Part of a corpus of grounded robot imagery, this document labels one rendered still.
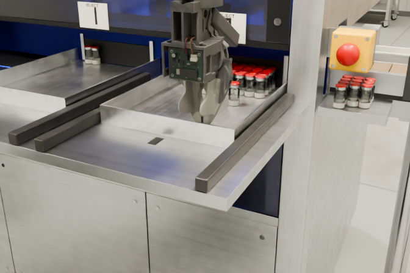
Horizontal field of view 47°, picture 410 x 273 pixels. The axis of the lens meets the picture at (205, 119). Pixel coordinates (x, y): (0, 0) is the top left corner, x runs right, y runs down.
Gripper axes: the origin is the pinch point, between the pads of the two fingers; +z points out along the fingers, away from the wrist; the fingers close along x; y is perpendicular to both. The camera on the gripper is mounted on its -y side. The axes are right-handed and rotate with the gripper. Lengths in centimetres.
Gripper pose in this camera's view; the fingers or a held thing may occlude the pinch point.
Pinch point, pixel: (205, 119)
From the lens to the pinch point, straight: 77.6
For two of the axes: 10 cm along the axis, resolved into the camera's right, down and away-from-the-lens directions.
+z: 0.0, 9.3, 3.7
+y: -4.4, 3.3, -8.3
